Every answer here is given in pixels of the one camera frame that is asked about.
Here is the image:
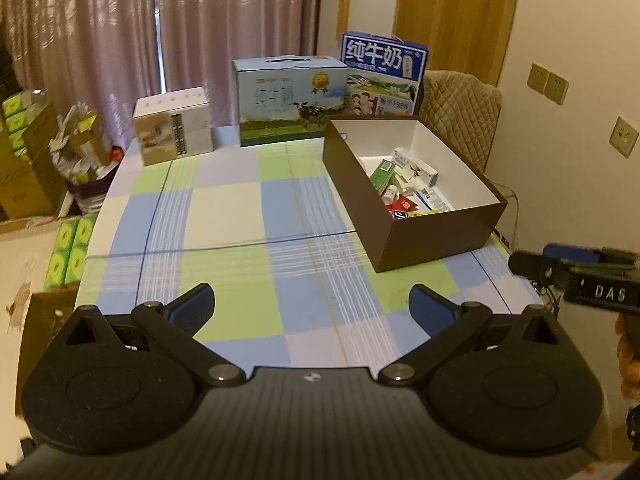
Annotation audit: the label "stacked cardboard boxes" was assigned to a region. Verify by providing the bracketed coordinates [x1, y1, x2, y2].
[1, 90, 66, 219]

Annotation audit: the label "small white bottle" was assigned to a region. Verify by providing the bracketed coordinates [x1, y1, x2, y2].
[381, 184, 398, 206]

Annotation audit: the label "long white green box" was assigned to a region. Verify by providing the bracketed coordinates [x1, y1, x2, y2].
[370, 159, 395, 194]

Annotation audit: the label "brown storage box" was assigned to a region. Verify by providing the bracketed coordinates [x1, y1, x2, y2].
[322, 117, 506, 272]

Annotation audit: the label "checkered bed sheet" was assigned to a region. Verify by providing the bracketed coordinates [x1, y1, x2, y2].
[77, 127, 537, 372]

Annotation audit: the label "green milk carton box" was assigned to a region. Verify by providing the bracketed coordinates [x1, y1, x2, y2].
[232, 55, 348, 146]

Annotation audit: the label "pink curtain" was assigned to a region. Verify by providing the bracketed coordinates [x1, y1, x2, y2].
[1, 0, 319, 146]

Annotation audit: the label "blue milk carton box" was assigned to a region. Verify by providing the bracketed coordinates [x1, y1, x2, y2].
[340, 32, 430, 116]

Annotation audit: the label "white green medicine box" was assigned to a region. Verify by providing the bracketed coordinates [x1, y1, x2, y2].
[393, 146, 438, 188]

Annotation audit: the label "beige white carton box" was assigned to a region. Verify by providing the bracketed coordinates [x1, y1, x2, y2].
[134, 87, 214, 166]

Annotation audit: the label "green tissue packs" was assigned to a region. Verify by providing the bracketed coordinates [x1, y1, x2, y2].
[44, 214, 98, 289]

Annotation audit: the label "person right hand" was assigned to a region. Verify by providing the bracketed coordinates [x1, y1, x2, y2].
[615, 314, 640, 400]

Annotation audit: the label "yellow curtain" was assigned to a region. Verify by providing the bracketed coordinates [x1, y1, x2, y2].
[394, 0, 518, 86]

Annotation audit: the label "wall power socket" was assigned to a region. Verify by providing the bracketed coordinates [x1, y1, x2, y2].
[610, 116, 639, 159]

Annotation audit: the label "quilted beige chair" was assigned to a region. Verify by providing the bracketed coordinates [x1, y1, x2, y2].
[419, 70, 502, 172]

